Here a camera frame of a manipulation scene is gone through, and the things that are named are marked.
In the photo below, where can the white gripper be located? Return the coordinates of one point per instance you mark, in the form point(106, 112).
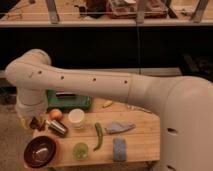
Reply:
point(28, 113)

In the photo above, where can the dark red grape bunch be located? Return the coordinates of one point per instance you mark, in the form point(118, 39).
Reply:
point(37, 124)

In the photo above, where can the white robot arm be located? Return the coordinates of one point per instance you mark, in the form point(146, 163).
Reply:
point(183, 103)

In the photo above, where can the purple bowl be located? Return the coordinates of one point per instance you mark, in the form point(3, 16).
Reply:
point(40, 151)

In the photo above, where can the orange fruit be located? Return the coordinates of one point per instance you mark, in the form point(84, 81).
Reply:
point(55, 114)

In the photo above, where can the green plastic tray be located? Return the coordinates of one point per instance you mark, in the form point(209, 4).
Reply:
point(82, 102)

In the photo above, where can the white plastic cup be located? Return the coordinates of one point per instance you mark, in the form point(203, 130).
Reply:
point(77, 118)

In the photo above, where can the green translucent cup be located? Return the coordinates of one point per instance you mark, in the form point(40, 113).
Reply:
point(80, 151)

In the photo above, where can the green chili pepper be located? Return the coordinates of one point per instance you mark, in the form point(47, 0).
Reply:
point(99, 132)

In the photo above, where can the grey blue cloth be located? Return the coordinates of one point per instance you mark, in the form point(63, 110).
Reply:
point(117, 127)

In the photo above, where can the blue sponge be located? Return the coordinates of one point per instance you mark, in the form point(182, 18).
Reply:
point(119, 150)

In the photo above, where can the silver fork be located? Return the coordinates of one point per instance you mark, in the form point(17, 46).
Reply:
point(132, 107)

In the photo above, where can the metal cup with handle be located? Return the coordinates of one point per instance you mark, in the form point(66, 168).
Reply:
point(57, 127)

